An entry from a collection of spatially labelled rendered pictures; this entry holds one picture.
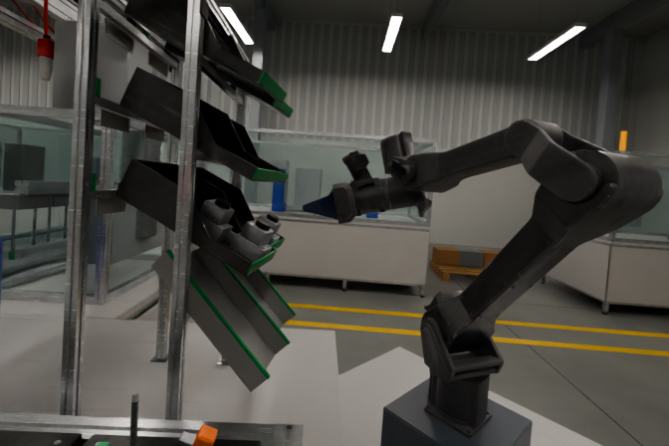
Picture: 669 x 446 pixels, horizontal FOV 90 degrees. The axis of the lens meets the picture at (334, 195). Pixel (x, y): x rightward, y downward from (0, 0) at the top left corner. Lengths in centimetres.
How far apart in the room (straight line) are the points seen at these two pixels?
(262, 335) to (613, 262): 490
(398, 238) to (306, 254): 119
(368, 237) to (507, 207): 602
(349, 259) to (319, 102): 557
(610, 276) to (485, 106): 563
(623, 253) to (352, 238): 327
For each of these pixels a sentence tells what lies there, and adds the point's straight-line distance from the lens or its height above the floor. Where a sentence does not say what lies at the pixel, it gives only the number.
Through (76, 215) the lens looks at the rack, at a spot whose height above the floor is 127.
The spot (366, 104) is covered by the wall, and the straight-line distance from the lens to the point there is 906.
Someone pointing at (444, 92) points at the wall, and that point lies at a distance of 949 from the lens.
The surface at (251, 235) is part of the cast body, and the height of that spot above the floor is 125.
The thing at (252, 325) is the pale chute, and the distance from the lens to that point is 77.
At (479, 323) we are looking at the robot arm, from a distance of 47.
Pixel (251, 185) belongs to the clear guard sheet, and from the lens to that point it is 443.
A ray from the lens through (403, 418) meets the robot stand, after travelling 52.
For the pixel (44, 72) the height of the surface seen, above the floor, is 173.
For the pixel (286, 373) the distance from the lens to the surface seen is 98.
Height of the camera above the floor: 135
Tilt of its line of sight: 2 degrees down
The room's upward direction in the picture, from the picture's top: 4 degrees clockwise
